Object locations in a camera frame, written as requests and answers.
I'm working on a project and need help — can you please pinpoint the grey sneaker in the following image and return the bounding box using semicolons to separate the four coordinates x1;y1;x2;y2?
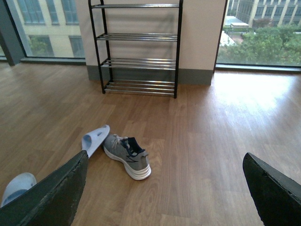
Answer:
103;134;151;180

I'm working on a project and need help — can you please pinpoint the light blue slipper near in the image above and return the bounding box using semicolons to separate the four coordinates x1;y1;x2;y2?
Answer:
0;172;37;208

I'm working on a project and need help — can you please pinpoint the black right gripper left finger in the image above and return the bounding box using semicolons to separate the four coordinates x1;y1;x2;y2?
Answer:
0;150;88;226

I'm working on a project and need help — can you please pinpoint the light blue slipper far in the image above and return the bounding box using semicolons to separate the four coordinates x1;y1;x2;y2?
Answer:
81;125;110;158

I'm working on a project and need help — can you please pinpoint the light blue slipper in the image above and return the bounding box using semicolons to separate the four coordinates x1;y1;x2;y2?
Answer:
81;125;110;158
0;172;37;208

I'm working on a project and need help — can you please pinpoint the black metal shoe rack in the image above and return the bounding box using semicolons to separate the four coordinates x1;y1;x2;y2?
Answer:
88;0;183;98

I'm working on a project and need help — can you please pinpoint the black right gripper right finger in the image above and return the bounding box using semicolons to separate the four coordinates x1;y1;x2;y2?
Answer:
243;153;301;226

